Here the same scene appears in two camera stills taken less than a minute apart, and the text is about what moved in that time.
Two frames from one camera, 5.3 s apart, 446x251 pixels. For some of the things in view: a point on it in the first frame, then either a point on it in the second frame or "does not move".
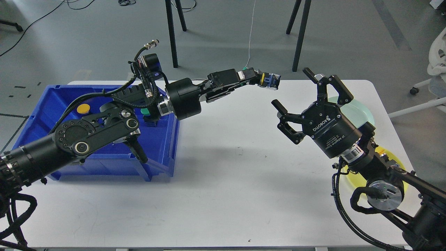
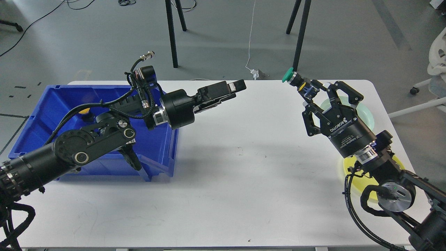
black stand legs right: x=307 y=6 does not move
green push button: x=269 y=80 to x=287 y=75
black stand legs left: x=168 y=6 does not move
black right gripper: x=333 y=134 to x=349 y=133
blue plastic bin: x=45 y=110 does not move
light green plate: x=355 y=113 does not move
